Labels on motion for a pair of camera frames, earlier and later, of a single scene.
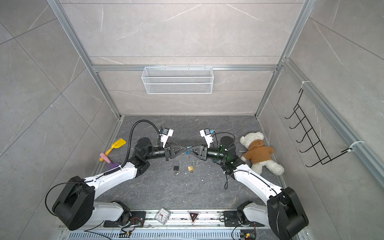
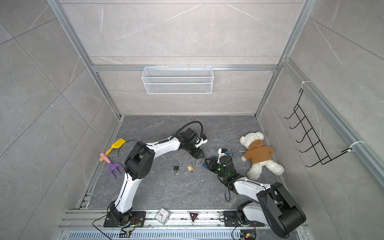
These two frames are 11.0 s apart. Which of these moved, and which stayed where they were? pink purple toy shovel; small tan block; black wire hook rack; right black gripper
Moved: right black gripper
Stayed: pink purple toy shovel; small tan block; black wire hook rack
